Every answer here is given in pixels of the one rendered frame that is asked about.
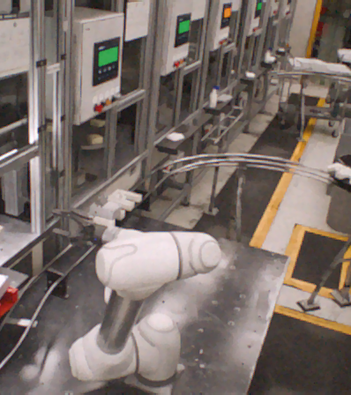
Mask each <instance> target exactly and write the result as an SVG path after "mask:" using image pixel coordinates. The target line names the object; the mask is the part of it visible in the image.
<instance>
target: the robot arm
mask: <svg viewBox="0 0 351 395"><path fill-rule="evenodd" d="M52 213H53V214H55V215H59V216H62V217H65V218H69V217H71V219H72V220H74V221H75V222H77V223H78V224H79V225H80V226H81V227H83V228H84V233H83V234H75V235H71V232H68V231H65V230H62V229H59V228H54V229H53V231H52V233H53V234H56V235H61V237H63V238H65V239H66V240H67V242H69V244H70V245H80V246H86V247H88V248H91V247H92V246H93V243H95V244H98V245H103V246H102V247H101V249H100V250H99V252H98V254H97V257H96V271H97V275H98V278H99V280H100V282H101V283H102V284H103V285H104V286H106V291H105V301H106V303H107V308H106V310H105V313H104V317H103V319H102V321H101V324H98V325H97V326H95V327H94V328H93V330H92V331H91V332H90V333H88V334H87V335H86V336H85V337H82V338H79V339H78V340H77V341H76V342H75V343H74V344H73V346H72V347H71V350H70V351H69V355H70V361H71V369H72V373H73V375H74V376H75V377H76V378H77V379H78V380H80V381H84V382H88V383H99V382H104V381H108V380H113V379H117V378H120V377H123V376H128V377H126V378H125V379H124V385H126V386H130V387H134V388H137V389H139V390H141V391H145V392H148V393H150V394H152V395H171V392H172V391H173V389H174V387H175V386H176V383H177V381H178V379H179V377H180V375H181V374H182V373H183V372H184V366H183V365H182V364H178V361H179V355H180V349H181V338H180V332H179V331H178V329H177V326H176V323H175V321H174V320H173V319H172V318H171V317H169V316H168V315H166V314H164V313H153V314H150V315H148V316H147V317H145V318H144V319H142V320H140V322H139V323H138V324H136V325H135V323H136V321H137V319H138V316H139V313H140V311H141V310H142V307H143V305H144V303H145V301H146V298H147V297H148V296H149V295H151V294H152V293H153V292H154V291H156V290H157V289H159V288H160V287H162V286H163V285H164V284H166V283H169V282H173V281H178V280H182V279H187V278H190V277H194V276H197V275H198V274H199V273H200V274H205V273H209V272H210V271H212V270H213V269H215V268H216V267H217V266H218V265H219V264H220V261H221V250H220V245H219V244H218V243H217V242H216V241H215V240H214V239H213V238H212V237H211V236H210V235H206V234H203V233H190V232H150V233H143V232H140V231H137V230H133V229H124V228H121V227H112V226H110V227H106V226H103V225H97V224H96V223H94V221H93V219H94V215H89V214H88V213H86V212H82V211H80V210H79V209H77V208H75V207H72V208H71V209H70V210H69V211H68V210H64V209H63V210H59V209H54V210H53V212H52ZM85 220H88V221H89V222H90V223H89V222H88V221H85ZM77 239H88V240H89V242H87V241H80V240H77Z"/></svg>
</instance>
